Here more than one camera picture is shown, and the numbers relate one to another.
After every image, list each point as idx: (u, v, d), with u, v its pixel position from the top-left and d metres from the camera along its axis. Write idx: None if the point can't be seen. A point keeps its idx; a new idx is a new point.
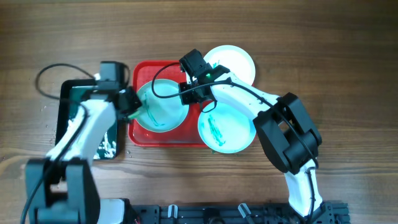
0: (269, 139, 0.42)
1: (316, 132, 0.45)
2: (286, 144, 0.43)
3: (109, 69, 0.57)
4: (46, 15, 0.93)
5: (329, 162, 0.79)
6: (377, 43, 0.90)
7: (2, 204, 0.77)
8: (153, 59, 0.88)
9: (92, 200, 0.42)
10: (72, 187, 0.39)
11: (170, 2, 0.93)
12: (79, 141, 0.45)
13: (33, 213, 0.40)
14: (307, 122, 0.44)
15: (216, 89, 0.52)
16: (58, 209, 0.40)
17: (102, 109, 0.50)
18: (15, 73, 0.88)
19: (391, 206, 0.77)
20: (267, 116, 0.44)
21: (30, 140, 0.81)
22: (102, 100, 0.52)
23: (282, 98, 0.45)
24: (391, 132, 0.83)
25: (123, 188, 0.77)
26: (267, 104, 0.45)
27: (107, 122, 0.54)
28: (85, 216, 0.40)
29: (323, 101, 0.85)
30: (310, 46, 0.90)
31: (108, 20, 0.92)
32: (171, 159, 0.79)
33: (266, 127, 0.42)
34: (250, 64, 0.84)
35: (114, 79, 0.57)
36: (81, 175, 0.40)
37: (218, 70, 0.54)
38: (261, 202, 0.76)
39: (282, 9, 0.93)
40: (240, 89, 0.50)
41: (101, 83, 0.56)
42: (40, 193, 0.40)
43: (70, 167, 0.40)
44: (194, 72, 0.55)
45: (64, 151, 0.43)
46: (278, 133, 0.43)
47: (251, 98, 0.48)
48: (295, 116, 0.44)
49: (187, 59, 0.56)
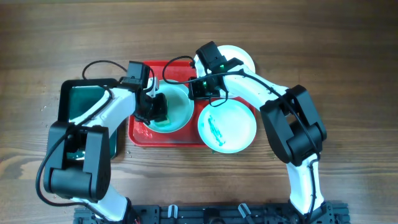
0: (274, 127, 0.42)
1: (322, 126, 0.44)
2: (291, 134, 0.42)
3: (137, 69, 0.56)
4: (46, 15, 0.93)
5: (329, 162, 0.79)
6: (376, 43, 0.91)
7: (2, 204, 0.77)
8: (153, 59, 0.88)
9: (105, 172, 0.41)
10: (89, 152, 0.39)
11: (170, 2, 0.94)
12: (102, 115, 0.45)
13: (48, 173, 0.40)
14: (314, 114, 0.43)
15: (229, 79, 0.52)
16: (72, 173, 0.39)
17: (126, 96, 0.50)
18: (15, 73, 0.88)
19: (390, 206, 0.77)
20: (275, 104, 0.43)
21: (29, 140, 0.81)
22: (127, 91, 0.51)
23: (291, 89, 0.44)
24: (391, 132, 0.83)
25: (123, 188, 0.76)
26: (275, 94, 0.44)
27: (127, 110, 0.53)
28: (96, 184, 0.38)
29: (322, 101, 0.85)
30: (310, 46, 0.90)
31: (108, 20, 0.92)
32: (171, 159, 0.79)
33: (270, 116, 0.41)
34: (250, 64, 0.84)
35: (140, 77, 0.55)
36: (100, 142, 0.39)
37: (232, 61, 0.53)
38: (261, 202, 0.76)
39: (282, 9, 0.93)
40: (252, 80, 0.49)
41: (127, 79, 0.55)
42: (58, 152, 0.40)
43: (91, 132, 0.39)
44: (209, 64, 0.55)
45: (89, 119, 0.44)
46: (283, 124, 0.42)
47: (261, 89, 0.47)
48: (302, 108, 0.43)
49: (203, 50, 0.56)
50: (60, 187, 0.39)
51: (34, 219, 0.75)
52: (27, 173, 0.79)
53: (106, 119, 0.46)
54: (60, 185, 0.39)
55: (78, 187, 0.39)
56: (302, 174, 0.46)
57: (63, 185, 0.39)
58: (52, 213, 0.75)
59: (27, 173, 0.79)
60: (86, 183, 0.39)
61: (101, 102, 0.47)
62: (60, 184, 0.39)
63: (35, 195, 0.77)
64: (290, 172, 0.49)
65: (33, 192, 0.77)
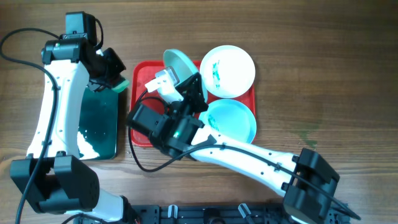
0: (308, 213, 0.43)
1: (333, 174, 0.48)
2: (316, 203, 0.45)
3: (75, 20, 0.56)
4: (46, 15, 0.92)
5: (329, 162, 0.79)
6: (376, 44, 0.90)
7: (2, 204, 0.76)
8: (153, 60, 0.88)
9: (89, 182, 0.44)
10: (64, 183, 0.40)
11: (170, 2, 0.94)
12: (57, 129, 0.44)
13: (36, 206, 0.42)
14: (328, 171, 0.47)
15: (202, 154, 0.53)
16: (61, 200, 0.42)
17: (72, 78, 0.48)
18: (15, 72, 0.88)
19: (390, 206, 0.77)
20: (294, 188, 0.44)
21: (30, 140, 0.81)
22: (69, 60, 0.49)
23: (301, 158, 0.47)
24: (391, 132, 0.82)
25: (123, 188, 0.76)
26: (286, 172, 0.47)
27: (84, 85, 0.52)
28: (85, 201, 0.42)
29: (322, 101, 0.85)
30: (310, 46, 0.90)
31: (107, 20, 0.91)
32: (171, 159, 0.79)
33: (302, 204, 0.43)
34: (250, 63, 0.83)
35: (82, 30, 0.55)
36: (71, 175, 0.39)
37: (187, 126, 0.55)
38: (261, 202, 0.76)
39: (282, 9, 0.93)
40: (234, 150, 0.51)
41: (68, 35, 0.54)
42: (35, 190, 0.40)
43: (58, 168, 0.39)
44: (153, 131, 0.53)
45: (46, 145, 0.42)
46: (311, 201, 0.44)
47: (262, 165, 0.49)
48: (318, 174, 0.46)
49: (137, 116, 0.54)
50: (52, 211, 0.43)
51: (34, 219, 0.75)
52: None
53: (64, 130, 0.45)
54: (51, 210, 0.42)
55: (70, 208, 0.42)
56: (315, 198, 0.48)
57: (54, 210, 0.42)
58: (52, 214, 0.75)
59: None
60: (74, 205, 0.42)
61: (48, 103, 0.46)
62: (51, 210, 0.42)
63: None
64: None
65: None
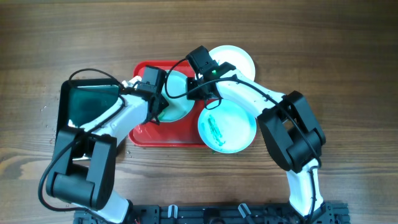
0: (274, 136, 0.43)
1: (321, 132, 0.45)
2: (289, 139, 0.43)
3: (153, 74, 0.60)
4: (47, 15, 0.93)
5: (329, 162, 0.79)
6: (376, 44, 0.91)
7: (2, 204, 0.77)
8: (153, 59, 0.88)
9: (108, 180, 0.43)
10: (95, 159, 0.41)
11: (170, 2, 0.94)
12: (112, 123, 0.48)
13: (52, 177, 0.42)
14: (311, 119, 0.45)
15: (222, 86, 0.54)
16: (78, 182, 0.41)
17: (138, 105, 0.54)
18: (15, 72, 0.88)
19: (390, 206, 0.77)
20: (273, 113, 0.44)
21: (30, 140, 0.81)
22: (140, 98, 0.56)
23: (288, 96, 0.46)
24: (391, 132, 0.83)
25: (124, 188, 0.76)
26: (272, 102, 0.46)
27: (137, 120, 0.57)
28: (97, 194, 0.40)
29: (322, 101, 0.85)
30: (310, 46, 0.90)
31: (107, 20, 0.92)
32: (171, 159, 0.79)
33: (270, 124, 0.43)
34: (250, 64, 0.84)
35: (154, 83, 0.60)
36: (107, 152, 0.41)
37: (224, 67, 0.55)
38: (261, 202, 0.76)
39: (282, 9, 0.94)
40: (247, 87, 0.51)
41: (141, 86, 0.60)
42: (64, 158, 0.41)
43: (100, 142, 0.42)
44: (202, 68, 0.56)
45: (99, 127, 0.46)
46: (282, 130, 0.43)
47: (258, 96, 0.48)
48: (300, 114, 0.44)
49: (193, 55, 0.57)
50: (61, 192, 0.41)
51: (34, 219, 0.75)
52: (26, 173, 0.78)
53: (115, 127, 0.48)
54: (61, 190, 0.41)
55: (80, 194, 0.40)
56: (302, 179, 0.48)
57: (64, 189, 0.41)
58: (53, 214, 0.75)
59: (27, 173, 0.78)
60: (87, 191, 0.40)
61: (114, 109, 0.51)
62: (61, 190, 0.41)
63: (35, 196, 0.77)
64: (290, 178, 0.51)
65: (33, 192, 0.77)
